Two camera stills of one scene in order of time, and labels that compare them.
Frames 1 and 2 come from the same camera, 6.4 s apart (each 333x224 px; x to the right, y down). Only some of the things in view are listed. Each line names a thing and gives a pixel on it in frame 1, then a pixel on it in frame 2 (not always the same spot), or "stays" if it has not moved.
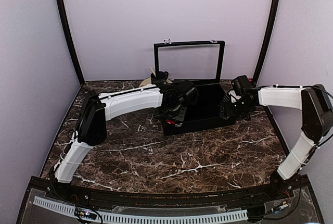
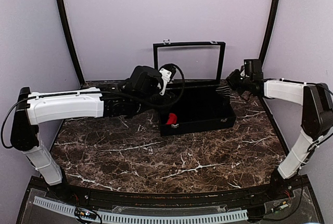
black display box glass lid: (202, 62) stays
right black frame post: (269, 26) stays
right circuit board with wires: (278, 209) stays
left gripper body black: (175, 113) -> (146, 102)
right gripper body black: (239, 110) -> (240, 84)
